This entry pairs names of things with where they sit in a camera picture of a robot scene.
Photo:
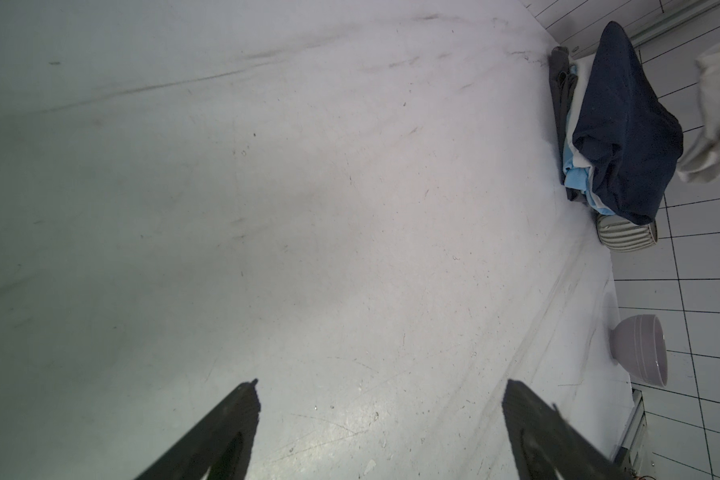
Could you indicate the folded navy t shirt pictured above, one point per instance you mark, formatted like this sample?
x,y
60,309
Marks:
x,y
630,139

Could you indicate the aluminium mounting rail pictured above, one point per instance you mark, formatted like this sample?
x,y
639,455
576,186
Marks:
x,y
630,454

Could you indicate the grey round dish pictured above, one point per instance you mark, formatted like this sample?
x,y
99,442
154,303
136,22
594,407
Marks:
x,y
637,343

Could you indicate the ribbed white cup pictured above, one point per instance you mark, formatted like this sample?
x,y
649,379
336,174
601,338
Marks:
x,y
620,235

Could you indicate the folded dark grey shirt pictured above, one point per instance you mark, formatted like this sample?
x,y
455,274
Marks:
x,y
562,83

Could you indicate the folded light blue shirt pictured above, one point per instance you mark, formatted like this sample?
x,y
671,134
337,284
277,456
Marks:
x,y
578,171

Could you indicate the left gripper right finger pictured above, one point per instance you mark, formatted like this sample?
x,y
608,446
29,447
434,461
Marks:
x,y
544,445

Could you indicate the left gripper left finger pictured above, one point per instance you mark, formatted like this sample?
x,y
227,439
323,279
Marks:
x,y
219,446

